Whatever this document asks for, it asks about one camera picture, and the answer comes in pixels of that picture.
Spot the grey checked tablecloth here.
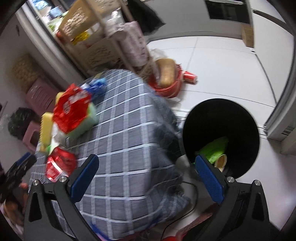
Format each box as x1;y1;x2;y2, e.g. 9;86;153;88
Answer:
28;68;193;240

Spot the white refrigerator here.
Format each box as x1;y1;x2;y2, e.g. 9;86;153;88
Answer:
249;1;295;141

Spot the wooden shelf rack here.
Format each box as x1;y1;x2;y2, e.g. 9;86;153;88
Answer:
56;1;154;79

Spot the beige perforated basket upper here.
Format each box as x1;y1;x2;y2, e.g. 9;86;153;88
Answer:
59;1;120;41

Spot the beige paper cup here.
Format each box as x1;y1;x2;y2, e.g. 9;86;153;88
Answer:
214;154;227;172

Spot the red snack bag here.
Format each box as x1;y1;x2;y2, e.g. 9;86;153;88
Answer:
52;84;91;134

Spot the black trash bin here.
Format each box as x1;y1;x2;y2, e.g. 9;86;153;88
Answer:
182;98;260;179

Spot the pink plastic stool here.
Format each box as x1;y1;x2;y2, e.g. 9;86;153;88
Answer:
23;78;58;152

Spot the blue wrapper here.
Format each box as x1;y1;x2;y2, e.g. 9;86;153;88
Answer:
81;77;107;102

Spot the black cable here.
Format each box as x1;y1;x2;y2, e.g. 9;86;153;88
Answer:
159;180;200;241

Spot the green snack bag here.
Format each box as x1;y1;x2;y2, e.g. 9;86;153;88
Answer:
197;138;227;164

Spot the cardboard box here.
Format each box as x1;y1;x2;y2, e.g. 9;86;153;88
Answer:
241;24;254;48

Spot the patterned cloth towel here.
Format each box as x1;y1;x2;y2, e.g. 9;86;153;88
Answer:
107;21;149;67

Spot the black garment hanging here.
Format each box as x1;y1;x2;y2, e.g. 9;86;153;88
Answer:
126;0;165;36

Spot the butternut squash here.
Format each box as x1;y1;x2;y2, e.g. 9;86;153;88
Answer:
156;58;176;88

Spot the red plastic basket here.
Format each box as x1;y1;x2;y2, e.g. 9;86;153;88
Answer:
147;63;185;99

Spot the red paper cup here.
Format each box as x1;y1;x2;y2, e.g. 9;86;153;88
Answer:
182;71;197;84

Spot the small red packet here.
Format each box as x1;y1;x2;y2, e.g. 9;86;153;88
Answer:
45;146;77;182

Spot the beige perforated basket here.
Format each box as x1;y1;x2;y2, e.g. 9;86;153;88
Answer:
59;1;120;41
79;38;120;68

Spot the beige perforated basket lower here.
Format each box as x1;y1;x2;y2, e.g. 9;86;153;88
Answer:
79;38;120;68

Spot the green sponge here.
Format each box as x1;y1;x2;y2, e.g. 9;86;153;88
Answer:
66;102;98;140

